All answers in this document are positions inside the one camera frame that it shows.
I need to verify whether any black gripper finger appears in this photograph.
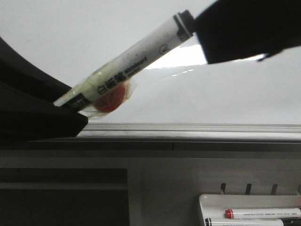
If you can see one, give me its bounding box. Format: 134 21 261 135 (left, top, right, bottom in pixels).
0 39 88 145
195 0 301 64

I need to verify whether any black whiteboard marker with tape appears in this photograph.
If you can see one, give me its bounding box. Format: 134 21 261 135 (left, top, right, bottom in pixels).
54 10 194 117

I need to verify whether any black capped whiteboard marker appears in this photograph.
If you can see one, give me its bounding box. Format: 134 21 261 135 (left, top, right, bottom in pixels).
205 218 284 226

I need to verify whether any white marker tray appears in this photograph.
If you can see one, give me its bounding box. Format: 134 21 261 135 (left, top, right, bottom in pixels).
198 194 301 226

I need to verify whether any white whiteboard with metal frame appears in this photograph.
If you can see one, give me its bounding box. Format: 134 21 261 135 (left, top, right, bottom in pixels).
0 0 301 151

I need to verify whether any red capped whiteboard marker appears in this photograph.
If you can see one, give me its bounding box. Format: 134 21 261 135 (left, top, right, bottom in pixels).
224 207 301 219

